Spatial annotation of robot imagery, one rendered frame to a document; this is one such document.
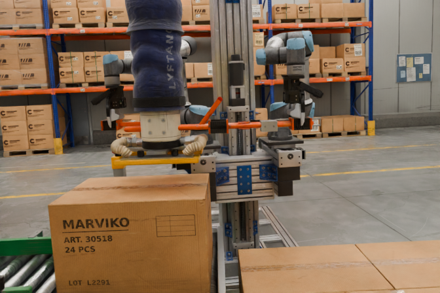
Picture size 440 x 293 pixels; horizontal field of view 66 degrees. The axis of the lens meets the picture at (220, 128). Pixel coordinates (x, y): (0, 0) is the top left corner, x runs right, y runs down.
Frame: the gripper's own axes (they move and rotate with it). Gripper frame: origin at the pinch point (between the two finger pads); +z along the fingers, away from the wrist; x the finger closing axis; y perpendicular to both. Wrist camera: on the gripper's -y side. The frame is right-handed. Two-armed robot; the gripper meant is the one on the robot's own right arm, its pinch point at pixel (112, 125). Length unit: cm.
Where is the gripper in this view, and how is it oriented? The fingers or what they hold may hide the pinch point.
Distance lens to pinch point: 180.5
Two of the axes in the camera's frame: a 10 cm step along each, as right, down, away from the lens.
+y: 10.0, -0.6, -0.1
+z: 0.6, 9.9, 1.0
